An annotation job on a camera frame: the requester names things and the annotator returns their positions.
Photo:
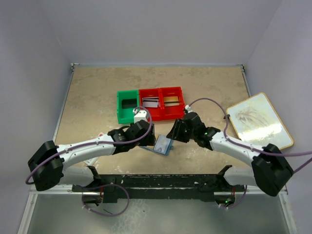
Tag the red bin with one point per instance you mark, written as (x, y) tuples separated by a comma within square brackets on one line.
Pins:
[(173, 112), (155, 112)]

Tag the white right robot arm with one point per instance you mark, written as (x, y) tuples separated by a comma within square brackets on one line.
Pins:
[(268, 169)]

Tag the red bin right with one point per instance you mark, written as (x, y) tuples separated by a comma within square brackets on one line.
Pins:
[(173, 112)]

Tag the silver card in bin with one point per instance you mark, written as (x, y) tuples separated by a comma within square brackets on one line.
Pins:
[(150, 102)]

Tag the white plastic card packet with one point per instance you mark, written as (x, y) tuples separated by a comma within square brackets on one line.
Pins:
[(91, 161)]

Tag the blue leather card holder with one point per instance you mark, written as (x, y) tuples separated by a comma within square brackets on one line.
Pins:
[(162, 146)]

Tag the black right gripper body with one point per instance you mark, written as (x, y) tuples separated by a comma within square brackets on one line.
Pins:
[(192, 134)]

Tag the green bin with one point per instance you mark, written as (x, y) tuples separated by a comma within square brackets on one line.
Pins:
[(126, 116)]

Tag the red bin middle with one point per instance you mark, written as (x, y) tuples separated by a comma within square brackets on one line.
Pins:
[(155, 112)]

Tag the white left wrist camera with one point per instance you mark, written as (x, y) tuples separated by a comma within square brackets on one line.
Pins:
[(140, 114)]

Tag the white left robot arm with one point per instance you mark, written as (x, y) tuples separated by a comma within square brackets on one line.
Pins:
[(52, 164)]

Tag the gold card in bin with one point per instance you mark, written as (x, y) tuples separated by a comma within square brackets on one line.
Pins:
[(171, 101)]

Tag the black card in bin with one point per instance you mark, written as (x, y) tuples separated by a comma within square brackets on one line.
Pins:
[(129, 103)]

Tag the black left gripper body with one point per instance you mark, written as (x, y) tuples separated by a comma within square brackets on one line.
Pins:
[(148, 141)]

